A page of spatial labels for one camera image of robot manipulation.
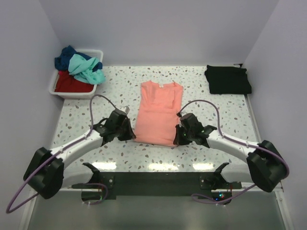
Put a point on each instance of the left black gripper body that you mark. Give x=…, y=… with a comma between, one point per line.
x=123, y=132

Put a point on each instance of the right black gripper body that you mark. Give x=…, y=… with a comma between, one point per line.
x=183, y=137

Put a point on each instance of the pink t shirt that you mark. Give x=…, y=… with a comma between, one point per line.
x=157, y=116

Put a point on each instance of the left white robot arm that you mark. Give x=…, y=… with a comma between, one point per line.
x=46, y=171

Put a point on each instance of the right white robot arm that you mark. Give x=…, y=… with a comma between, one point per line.
x=261, y=163

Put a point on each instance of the folded black t shirt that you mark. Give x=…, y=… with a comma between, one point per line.
x=227, y=80

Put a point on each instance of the teal t shirt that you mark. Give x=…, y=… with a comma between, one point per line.
x=86, y=70

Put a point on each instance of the red t shirt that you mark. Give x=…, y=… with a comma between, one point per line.
x=67, y=83

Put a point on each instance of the white plastic laundry basket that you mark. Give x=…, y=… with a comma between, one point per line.
x=75, y=95

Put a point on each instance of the navy blue t shirt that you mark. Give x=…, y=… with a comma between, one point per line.
x=62, y=61

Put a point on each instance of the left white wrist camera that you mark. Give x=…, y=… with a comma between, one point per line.
x=125, y=109

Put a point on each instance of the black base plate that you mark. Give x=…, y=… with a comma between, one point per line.
x=113, y=184

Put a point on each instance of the aluminium frame rail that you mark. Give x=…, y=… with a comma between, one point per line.
x=235, y=192

